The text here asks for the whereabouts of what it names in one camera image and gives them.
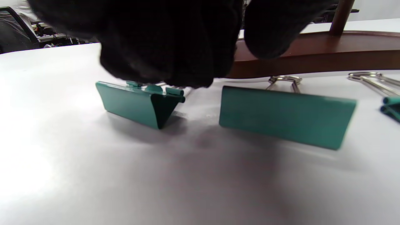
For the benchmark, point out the person's left hand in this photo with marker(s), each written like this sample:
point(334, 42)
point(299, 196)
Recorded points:
point(162, 40)

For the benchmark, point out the teal binder clip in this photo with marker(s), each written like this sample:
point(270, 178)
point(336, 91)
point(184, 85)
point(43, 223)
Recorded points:
point(128, 103)
point(391, 100)
point(281, 115)

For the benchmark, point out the brown wooden key rack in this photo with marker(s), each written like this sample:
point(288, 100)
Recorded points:
point(328, 53)

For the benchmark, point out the black mesh office chair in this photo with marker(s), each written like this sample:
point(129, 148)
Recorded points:
point(12, 34)

